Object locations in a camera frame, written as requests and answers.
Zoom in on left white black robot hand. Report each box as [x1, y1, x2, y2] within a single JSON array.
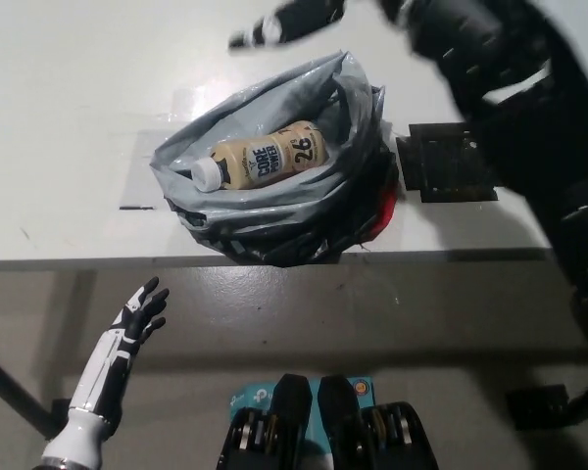
[[67, 276, 171, 423]]

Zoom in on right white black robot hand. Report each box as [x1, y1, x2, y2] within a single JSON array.
[[226, 0, 442, 56]]

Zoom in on beige protein shake bottle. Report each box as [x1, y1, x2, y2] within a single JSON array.
[[190, 120, 330, 193]]

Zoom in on grey plastic bag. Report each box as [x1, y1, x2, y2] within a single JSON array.
[[149, 48, 403, 269]]

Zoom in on red object beside bag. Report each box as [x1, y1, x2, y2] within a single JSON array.
[[369, 188, 399, 242]]

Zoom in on black floor foot plate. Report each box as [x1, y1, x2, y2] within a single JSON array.
[[48, 399, 77, 437], [505, 385, 572, 432]]

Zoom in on black table leg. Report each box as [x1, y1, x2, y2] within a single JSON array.
[[0, 347, 55, 440]]

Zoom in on teal printed box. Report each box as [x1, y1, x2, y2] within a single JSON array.
[[229, 375, 376, 470]]

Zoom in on black tape square marker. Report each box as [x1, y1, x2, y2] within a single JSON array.
[[395, 122, 500, 204]]

